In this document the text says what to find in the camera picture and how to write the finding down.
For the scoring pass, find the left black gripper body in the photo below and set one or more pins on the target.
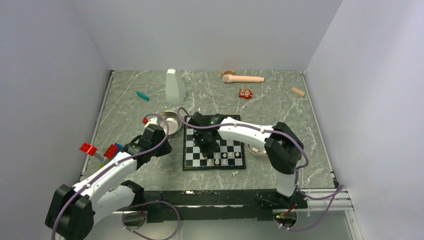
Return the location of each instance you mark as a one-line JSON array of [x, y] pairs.
[[162, 150]]

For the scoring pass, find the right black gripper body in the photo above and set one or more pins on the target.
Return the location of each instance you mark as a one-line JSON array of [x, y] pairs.
[[205, 145]]

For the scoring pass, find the black and white chessboard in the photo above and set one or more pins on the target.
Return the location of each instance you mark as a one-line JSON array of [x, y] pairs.
[[230, 154]]

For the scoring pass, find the steel bowl with chess pieces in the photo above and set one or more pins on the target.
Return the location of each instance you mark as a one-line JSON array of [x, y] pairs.
[[257, 150]]

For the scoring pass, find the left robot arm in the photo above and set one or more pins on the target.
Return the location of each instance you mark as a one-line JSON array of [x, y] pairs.
[[74, 210]]

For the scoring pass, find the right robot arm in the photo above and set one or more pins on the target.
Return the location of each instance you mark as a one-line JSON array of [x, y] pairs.
[[283, 148]]

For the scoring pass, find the empty steel bowl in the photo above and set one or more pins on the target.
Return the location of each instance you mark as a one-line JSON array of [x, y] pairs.
[[173, 121]]

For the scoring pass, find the red and blue lego bricks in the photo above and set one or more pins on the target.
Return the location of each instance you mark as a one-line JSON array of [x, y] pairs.
[[112, 151]]

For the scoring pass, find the teal plastic block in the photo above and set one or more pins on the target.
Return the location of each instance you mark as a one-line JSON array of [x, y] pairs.
[[142, 95]]

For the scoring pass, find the grey plastic bottle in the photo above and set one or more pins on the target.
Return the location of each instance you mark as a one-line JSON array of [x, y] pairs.
[[175, 90]]

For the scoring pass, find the red owl toy block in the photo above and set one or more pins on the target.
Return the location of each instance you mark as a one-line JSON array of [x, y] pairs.
[[245, 93]]

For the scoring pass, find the red lego brick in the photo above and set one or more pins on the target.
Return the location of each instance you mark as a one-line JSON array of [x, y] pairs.
[[88, 149]]

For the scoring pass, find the beige toy microphone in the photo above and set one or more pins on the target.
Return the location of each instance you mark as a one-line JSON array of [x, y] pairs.
[[229, 78]]

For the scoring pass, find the round wooden disc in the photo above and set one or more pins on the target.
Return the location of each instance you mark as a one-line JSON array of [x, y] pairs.
[[228, 72]]

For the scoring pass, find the small wooden block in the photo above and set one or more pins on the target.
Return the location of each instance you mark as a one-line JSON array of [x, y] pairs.
[[298, 92]]

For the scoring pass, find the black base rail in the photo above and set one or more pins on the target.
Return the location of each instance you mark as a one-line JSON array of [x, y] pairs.
[[259, 204]]

